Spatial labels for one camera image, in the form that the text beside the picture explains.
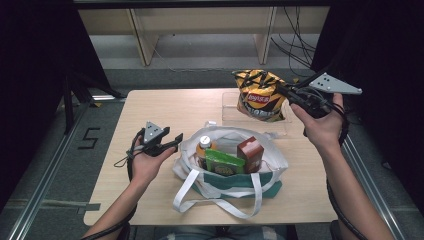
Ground yellow chips bag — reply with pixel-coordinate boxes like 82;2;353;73
232;69;289;123

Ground orange juice bottle white cap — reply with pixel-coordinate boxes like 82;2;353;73
195;134;218;170

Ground person's left hand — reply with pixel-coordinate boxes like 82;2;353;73
130;147;178;185

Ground black tripod stand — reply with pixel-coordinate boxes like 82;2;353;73
61;71;126;135

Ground person's right hand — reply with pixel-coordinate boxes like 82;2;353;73
289;93;345;151

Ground green snack packet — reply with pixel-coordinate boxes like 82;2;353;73
204;147;247;177

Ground aluminium floor rail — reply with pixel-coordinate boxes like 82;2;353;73
343;133;406;240
8;99;98;240

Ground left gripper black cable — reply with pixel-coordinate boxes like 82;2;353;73
79;128;146;240

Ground black frame bar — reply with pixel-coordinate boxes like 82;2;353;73
73;0;334;10

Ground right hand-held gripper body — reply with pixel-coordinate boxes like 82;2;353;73
289;72;364;120

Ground black curtain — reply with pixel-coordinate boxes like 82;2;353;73
0;0;112;203
309;0;424;201

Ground beige desk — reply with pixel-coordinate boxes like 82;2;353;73
78;6;331;67

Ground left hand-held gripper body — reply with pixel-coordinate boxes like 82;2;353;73
132;120;170;158

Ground white and teal tote bag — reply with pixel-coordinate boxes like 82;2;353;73
171;121;290;220

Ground black hanging cables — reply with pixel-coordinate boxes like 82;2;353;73
270;6;318;78

